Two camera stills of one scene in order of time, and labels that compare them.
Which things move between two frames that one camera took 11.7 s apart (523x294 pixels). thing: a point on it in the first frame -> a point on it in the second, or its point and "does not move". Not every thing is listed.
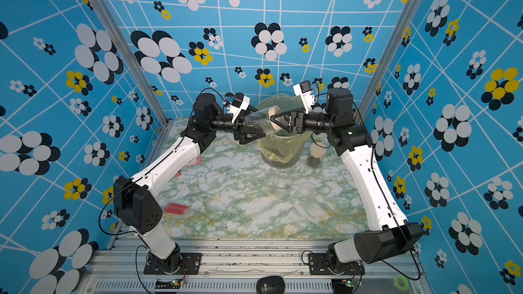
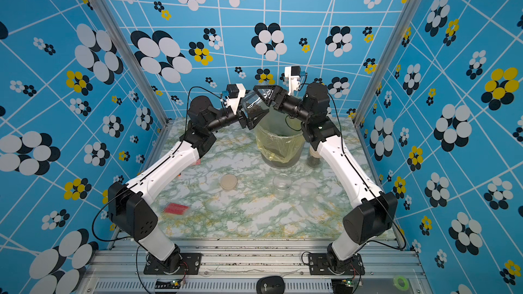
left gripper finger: x=248 y=137 -> x=255 y=119
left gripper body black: x=236 y=128 -> x=242 y=120
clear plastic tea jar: x=282 y=185 does not move
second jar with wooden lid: x=317 y=151 does not move
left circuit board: x=167 y=284 does not move
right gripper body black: x=308 y=124 -> x=288 y=105
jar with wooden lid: x=261 y=120 -> x=252 y=105
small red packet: x=175 y=208 does not move
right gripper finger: x=280 y=118 -> x=265 y=89
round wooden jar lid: x=275 y=110 -> x=228 y=182
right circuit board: x=342 y=285 does not move
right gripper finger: x=280 y=121 -> x=267 y=99
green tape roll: x=401 y=283 does not move
